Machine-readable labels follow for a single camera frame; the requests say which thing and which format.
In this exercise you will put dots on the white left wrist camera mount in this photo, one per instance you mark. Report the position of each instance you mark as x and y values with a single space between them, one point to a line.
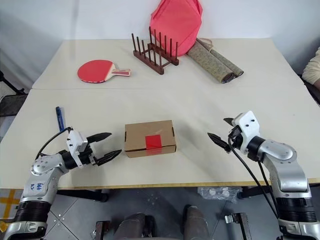
75 143

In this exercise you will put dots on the rolled olive patterned mat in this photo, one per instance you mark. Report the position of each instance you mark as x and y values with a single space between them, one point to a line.
212 65
230 65

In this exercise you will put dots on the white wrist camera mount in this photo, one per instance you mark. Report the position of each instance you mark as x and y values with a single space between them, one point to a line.
75 143
248 127

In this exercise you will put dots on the dark metal frame bracket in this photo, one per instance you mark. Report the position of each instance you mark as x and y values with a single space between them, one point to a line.
240 225
101 230

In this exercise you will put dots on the dark wooden peg rack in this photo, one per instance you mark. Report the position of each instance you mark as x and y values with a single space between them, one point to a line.
155 58

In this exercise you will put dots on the brown cardboard box red tape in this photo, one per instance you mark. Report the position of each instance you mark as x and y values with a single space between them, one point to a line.
150 130

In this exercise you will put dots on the person in beige clothes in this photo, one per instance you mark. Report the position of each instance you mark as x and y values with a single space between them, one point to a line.
312 70

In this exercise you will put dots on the black tripod stand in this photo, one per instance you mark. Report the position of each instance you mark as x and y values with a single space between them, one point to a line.
10 83

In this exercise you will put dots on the pink fabric bag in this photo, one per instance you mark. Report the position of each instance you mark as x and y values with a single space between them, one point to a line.
175 25

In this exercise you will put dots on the clear plastic bag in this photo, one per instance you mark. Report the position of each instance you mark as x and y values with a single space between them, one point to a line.
220 193

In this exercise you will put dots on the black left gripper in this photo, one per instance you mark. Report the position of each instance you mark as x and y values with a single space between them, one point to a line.
87 156

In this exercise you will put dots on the red table tennis paddle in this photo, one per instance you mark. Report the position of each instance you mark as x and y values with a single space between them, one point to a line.
93 71

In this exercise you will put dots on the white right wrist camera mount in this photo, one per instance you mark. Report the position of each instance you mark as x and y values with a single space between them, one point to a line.
248 127

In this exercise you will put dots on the dark rounded shape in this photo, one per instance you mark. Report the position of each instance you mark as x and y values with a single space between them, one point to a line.
135 226
196 222

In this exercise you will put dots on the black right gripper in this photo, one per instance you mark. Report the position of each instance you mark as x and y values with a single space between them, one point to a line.
237 140

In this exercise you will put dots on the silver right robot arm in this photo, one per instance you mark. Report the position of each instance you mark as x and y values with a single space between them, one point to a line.
287 165

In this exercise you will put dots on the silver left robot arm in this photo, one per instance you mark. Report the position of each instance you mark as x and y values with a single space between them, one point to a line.
42 172

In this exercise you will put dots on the black table leg with caster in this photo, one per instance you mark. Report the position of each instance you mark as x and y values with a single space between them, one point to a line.
255 191
82 195

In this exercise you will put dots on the black fabric seat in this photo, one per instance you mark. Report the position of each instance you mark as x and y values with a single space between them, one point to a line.
11 105

